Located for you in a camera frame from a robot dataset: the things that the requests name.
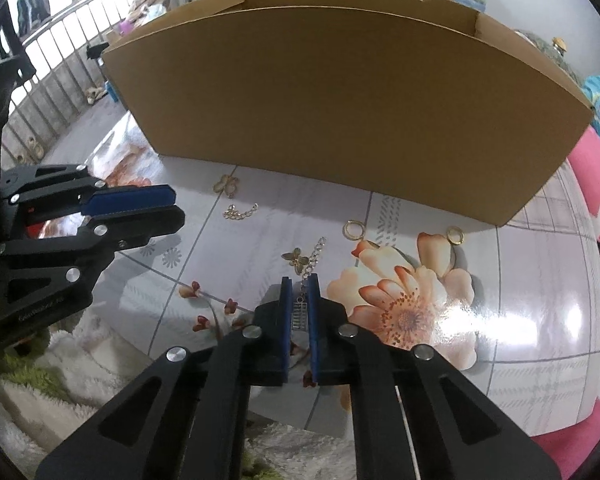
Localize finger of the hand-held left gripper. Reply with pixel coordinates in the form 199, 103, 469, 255
0, 205, 186, 307
0, 162, 176, 221

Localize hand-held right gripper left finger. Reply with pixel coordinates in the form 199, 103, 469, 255
35, 276, 293, 480

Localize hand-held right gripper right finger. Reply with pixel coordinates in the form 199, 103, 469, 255
307, 274, 563, 480

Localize silver chain with abacus pendant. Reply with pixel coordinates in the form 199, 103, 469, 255
290, 237, 328, 333

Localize solid gold butterfly charm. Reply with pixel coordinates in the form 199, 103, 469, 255
281, 247, 311, 277

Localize gold butterfly outline charm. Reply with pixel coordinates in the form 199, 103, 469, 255
212, 175, 241, 197

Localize short gold chain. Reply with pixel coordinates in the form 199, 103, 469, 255
223, 203, 259, 220

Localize brown cardboard box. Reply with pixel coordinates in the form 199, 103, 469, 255
101, 0, 595, 233

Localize metal railing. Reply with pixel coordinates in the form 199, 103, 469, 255
0, 2, 146, 166

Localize green fluffy cloth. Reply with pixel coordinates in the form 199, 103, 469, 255
0, 340, 76, 406

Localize dark hanging clothes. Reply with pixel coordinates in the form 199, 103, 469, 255
0, 0, 51, 78

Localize grey patterned pillow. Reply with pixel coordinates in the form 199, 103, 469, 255
512, 29, 581, 81

